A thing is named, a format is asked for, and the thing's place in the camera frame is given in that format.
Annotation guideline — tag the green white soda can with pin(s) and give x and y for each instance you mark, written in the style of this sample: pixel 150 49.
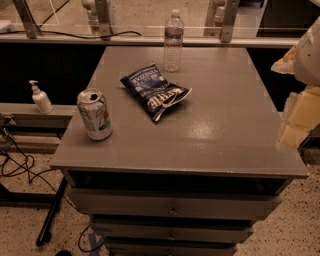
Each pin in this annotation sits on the green white soda can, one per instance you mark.
pixel 94 112

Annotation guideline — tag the left metal bracket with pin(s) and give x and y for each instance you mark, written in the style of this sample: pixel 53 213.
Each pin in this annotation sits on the left metal bracket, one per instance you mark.
pixel 26 18

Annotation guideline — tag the bottom cabinet drawer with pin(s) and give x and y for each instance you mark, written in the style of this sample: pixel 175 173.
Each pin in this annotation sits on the bottom cabinet drawer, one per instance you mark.
pixel 126 248

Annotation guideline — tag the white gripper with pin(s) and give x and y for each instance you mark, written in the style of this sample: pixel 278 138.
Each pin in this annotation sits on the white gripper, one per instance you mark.
pixel 309 58

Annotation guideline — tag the clear plastic water bottle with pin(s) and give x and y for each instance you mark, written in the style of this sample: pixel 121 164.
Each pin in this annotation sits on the clear plastic water bottle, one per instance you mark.
pixel 173 41

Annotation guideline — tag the right metal bracket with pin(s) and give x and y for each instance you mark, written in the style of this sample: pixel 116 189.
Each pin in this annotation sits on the right metal bracket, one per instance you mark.
pixel 231 8

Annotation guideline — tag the grey metal rail shelf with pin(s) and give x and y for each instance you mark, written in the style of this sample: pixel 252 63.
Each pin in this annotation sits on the grey metal rail shelf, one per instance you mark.
pixel 27 115

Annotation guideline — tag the middle metal bracket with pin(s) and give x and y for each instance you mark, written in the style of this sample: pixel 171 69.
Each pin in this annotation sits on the middle metal bracket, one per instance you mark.
pixel 103 19

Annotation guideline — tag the blue chip bag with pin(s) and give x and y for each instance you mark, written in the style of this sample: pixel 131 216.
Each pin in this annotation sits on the blue chip bag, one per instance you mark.
pixel 153 90

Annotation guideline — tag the cabinet drawer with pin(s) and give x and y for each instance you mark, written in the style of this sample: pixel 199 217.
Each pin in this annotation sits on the cabinet drawer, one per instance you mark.
pixel 185 205
pixel 176 230
pixel 126 248

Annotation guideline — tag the grey drawer cabinet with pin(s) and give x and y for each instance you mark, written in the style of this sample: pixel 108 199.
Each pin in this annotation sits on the grey drawer cabinet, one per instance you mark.
pixel 222 139

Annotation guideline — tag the top cabinet drawer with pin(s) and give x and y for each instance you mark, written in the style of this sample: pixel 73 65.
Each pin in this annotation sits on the top cabinet drawer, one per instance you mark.
pixel 185 205

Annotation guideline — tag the white pump dispenser bottle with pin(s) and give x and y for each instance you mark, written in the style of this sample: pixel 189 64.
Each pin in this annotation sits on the white pump dispenser bottle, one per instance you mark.
pixel 40 98

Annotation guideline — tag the black table leg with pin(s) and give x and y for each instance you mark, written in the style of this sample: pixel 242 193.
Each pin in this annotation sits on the black table leg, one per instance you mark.
pixel 45 234

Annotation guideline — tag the metal bracket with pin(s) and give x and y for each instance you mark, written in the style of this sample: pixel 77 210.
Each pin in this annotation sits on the metal bracket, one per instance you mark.
pixel 103 19
pixel 231 8
pixel 26 18

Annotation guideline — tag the middle cabinet drawer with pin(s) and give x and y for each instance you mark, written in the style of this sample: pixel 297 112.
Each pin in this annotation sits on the middle cabinet drawer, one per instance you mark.
pixel 176 230

